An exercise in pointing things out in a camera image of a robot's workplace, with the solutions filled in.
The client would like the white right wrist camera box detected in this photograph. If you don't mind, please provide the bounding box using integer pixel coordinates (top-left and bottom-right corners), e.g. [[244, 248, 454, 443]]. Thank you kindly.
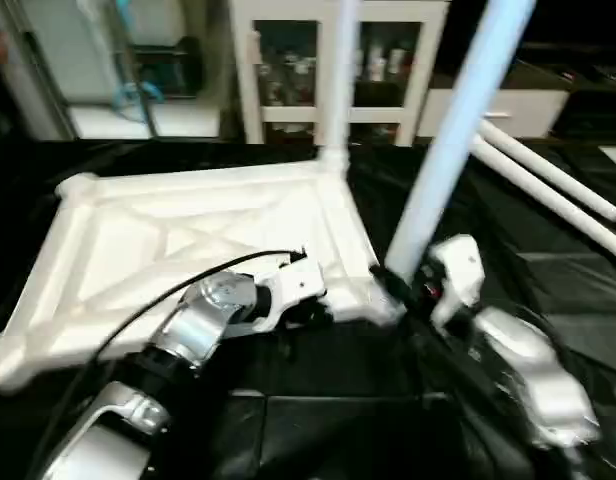
[[426, 235, 487, 333]]

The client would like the black work mat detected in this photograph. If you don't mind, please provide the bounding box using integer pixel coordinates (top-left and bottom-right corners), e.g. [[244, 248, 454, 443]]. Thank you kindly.
[[0, 138, 616, 480]]

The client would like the teal plastic object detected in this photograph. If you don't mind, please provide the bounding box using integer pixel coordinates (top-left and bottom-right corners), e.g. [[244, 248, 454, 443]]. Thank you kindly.
[[113, 80, 167, 111]]

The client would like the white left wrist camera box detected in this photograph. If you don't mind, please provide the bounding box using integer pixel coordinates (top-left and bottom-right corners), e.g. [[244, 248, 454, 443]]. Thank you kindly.
[[256, 262, 329, 331]]

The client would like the grey metal pole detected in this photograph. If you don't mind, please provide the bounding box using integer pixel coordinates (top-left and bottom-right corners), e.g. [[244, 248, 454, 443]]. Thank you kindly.
[[106, 0, 159, 138]]

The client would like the white plastic table leg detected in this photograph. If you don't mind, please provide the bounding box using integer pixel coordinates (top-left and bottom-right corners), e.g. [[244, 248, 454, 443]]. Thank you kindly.
[[478, 118, 616, 223], [471, 135, 616, 263], [383, 0, 539, 289], [316, 0, 362, 179]]

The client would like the white plastic table top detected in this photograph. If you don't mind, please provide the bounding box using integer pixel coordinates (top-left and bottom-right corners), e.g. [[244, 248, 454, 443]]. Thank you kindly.
[[0, 160, 407, 393]]

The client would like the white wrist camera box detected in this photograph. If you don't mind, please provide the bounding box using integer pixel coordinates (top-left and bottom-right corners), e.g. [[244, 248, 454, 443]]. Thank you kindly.
[[256, 262, 329, 331], [426, 235, 487, 333]]

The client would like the white glass door cabinet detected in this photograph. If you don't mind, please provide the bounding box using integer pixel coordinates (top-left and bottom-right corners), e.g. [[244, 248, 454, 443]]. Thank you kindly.
[[228, 0, 451, 148]]

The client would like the white drawer unit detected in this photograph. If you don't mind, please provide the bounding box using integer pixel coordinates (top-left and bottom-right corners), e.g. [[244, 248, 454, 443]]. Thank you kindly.
[[416, 88, 571, 139]]

